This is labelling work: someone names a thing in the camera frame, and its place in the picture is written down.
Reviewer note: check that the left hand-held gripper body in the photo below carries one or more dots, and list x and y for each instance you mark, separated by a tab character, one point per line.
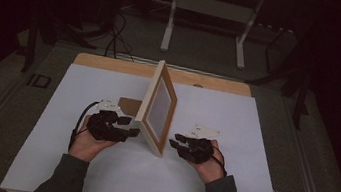
105	127

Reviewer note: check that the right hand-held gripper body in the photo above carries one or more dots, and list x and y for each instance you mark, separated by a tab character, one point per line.
199	150

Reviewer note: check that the wooden picture frame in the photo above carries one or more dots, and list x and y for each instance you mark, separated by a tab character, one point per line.
160	108

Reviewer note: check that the person's right hand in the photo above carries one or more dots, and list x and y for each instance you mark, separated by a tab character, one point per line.
211	171

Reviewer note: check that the person's left hand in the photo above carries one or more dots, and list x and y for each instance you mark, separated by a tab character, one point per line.
85	146

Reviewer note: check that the white paper sheet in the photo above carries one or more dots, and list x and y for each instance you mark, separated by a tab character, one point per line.
74	96

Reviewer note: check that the silver metal strip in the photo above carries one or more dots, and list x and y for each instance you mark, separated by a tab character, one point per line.
195	71

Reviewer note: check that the black metal stand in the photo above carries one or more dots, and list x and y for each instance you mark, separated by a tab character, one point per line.
30	46
301	94

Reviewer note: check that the white metal stand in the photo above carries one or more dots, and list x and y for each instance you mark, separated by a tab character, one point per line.
211	7

